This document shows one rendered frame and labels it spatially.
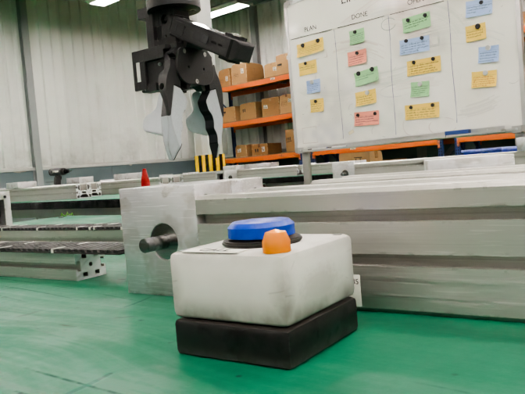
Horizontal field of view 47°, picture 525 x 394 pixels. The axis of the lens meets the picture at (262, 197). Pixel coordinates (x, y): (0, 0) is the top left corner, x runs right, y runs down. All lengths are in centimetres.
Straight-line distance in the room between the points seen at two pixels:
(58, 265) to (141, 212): 19
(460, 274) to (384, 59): 334
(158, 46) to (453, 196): 51
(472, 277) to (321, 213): 12
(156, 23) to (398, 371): 63
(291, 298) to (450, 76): 324
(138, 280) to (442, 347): 30
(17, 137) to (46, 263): 1201
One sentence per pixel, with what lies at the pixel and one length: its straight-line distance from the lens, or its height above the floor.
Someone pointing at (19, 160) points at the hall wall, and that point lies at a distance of 1267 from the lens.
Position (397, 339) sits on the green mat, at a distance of 36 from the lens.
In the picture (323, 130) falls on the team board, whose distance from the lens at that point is 392.
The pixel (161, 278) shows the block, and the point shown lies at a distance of 53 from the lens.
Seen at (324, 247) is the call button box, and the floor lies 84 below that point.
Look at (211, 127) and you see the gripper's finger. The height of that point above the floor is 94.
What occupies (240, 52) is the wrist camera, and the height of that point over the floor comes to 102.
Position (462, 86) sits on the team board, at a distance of 349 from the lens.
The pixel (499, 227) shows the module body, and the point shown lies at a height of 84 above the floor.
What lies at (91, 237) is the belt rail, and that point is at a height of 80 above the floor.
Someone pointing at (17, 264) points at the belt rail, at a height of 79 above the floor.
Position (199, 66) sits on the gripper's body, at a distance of 81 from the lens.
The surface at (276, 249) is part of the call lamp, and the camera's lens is 31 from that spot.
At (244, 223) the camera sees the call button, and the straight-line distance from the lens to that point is 34.
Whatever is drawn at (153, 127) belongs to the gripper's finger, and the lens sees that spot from 79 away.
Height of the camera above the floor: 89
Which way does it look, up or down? 3 degrees down
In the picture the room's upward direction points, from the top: 5 degrees counter-clockwise
